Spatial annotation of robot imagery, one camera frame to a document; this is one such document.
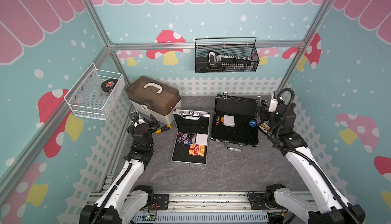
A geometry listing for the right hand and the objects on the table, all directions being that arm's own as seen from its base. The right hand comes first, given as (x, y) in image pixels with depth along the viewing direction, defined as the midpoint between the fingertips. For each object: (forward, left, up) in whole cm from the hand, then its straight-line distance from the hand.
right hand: (206, 119), depth 80 cm
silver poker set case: (0, +9, -18) cm, 20 cm away
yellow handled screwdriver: (+5, +31, -20) cm, 37 cm away
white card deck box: (-2, +3, -18) cm, 18 cm away
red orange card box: (-9, +6, -18) cm, 21 cm away
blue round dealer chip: (+10, -32, -19) cm, 38 cm away
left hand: (+3, +15, +4) cm, 16 cm away
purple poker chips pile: (-1, +14, -19) cm, 23 cm away
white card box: (+11, -16, -17) cm, 26 cm away
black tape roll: (+13, +51, +13) cm, 54 cm away
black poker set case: (+10, -19, -17) cm, 28 cm away
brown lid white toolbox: (+18, +35, 0) cm, 39 cm away
